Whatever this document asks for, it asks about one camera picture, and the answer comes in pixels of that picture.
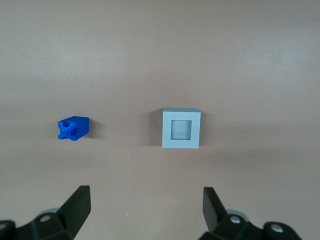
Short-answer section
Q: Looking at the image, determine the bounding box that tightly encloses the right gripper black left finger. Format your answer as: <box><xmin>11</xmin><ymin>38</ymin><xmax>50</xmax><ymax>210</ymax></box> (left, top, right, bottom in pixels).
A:
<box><xmin>0</xmin><ymin>185</ymin><xmax>92</xmax><ymax>240</ymax></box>

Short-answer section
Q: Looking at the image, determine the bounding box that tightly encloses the blue plastic insert part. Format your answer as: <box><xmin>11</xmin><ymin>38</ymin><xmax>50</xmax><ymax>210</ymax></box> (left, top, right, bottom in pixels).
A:
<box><xmin>57</xmin><ymin>115</ymin><xmax>90</xmax><ymax>141</ymax></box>

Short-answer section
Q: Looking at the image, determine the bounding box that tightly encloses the gray square base block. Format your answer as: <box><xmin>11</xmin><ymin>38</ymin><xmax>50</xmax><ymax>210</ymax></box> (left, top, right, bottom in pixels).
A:
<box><xmin>161</xmin><ymin>107</ymin><xmax>203</xmax><ymax>149</ymax></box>

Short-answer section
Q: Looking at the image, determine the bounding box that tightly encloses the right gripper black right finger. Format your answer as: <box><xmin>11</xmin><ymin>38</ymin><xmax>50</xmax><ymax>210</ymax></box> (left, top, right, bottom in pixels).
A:
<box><xmin>201</xmin><ymin>186</ymin><xmax>305</xmax><ymax>240</ymax></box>

